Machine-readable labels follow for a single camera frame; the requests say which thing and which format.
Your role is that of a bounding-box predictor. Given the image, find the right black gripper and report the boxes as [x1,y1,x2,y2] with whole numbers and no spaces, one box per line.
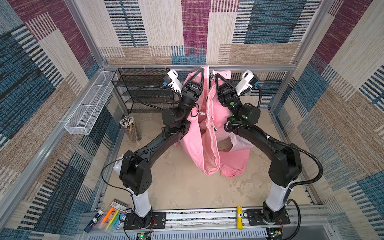
[214,73,243,118]

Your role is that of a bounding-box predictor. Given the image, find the pack of coloured markers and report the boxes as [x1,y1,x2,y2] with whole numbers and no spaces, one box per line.
[97,199,131,235]

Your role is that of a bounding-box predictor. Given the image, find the yellow rail stopper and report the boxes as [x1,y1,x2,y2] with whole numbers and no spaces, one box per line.
[237,206,243,230]

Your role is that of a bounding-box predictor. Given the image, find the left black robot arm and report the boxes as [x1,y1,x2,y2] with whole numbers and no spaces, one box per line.
[119,67,206,230]

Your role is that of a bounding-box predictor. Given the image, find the white wire mesh basket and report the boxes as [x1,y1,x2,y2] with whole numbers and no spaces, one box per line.
[65,72,115,135]

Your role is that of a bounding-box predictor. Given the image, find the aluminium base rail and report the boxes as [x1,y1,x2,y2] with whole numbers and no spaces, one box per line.
[75,205,338,240]

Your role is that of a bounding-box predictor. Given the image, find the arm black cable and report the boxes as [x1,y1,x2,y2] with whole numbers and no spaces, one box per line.
[265,134,324,187]
[133,84,182,112]

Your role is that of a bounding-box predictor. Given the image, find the pink zip-up jacket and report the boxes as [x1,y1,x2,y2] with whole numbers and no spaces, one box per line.
[175,66,253,177]

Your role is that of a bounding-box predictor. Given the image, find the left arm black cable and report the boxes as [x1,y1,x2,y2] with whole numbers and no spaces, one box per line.
[133,84,182,112]

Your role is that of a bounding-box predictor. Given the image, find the metal cup of pencils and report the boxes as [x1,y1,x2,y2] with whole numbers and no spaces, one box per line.
[119,116,142,143]

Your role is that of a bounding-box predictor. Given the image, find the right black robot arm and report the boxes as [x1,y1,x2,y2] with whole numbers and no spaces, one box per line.
[213,73,302,225]

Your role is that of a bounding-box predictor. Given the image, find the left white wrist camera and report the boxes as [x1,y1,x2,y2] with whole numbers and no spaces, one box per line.
[163,70,183,93]

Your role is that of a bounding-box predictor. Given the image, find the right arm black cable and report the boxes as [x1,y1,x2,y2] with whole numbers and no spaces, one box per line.
[265,134,324,187]

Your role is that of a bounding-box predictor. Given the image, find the black wire mesh shelf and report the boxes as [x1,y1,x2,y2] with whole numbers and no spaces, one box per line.
[112,68,180,114]

